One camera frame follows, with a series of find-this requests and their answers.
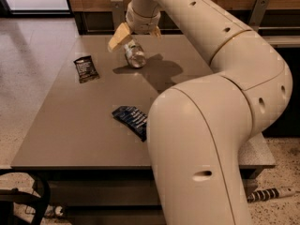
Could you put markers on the black snack packet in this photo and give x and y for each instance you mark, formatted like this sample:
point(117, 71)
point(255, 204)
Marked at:
point(86, 69)

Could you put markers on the blue snack packet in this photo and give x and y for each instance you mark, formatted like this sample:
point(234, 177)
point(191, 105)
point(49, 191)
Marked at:
point(133, 118)

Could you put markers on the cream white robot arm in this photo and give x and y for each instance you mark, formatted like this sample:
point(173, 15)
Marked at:
point(195, 128)

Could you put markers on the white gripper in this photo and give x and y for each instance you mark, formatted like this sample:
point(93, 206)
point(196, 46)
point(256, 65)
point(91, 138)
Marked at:
point(141, 22)

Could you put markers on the right metal bracket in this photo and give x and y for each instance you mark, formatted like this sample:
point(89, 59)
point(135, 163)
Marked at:
point(257, 14)

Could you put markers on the left metal bracket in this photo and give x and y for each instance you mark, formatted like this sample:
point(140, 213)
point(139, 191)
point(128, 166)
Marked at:
point(118, 12)

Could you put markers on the metal bracket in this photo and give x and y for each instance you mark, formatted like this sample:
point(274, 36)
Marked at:
point(118, 12)
point(257, 14)

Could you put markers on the black chair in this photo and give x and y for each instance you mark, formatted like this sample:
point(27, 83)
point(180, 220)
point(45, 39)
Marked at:
point(8, 197)

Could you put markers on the grey table with drawers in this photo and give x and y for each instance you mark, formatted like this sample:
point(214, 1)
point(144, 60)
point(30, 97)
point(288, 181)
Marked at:
point(75, 129)

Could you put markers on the white round floor object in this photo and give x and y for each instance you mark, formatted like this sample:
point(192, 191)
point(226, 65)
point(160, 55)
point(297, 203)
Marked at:
point(59, 211)

